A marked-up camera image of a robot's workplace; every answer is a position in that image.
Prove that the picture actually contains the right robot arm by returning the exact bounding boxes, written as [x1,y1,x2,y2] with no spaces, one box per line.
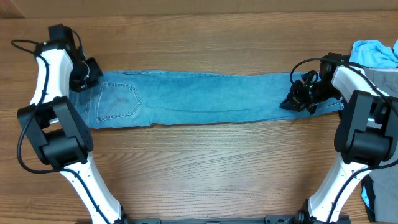
[280,53,397,223]

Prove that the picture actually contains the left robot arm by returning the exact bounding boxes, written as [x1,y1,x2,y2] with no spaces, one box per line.
[17,24,132,223]

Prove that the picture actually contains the light blue cloth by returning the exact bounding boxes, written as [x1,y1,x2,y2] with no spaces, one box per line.
[349,40,397,69]

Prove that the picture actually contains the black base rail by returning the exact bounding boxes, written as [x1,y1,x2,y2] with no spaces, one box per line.
[129,215,294,224]

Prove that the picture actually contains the light blue denim jeans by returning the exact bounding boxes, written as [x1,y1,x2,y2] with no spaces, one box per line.
[68,70,345,129]

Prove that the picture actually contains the grey trousers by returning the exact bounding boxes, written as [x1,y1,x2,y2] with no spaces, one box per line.
[365,68,397,223]

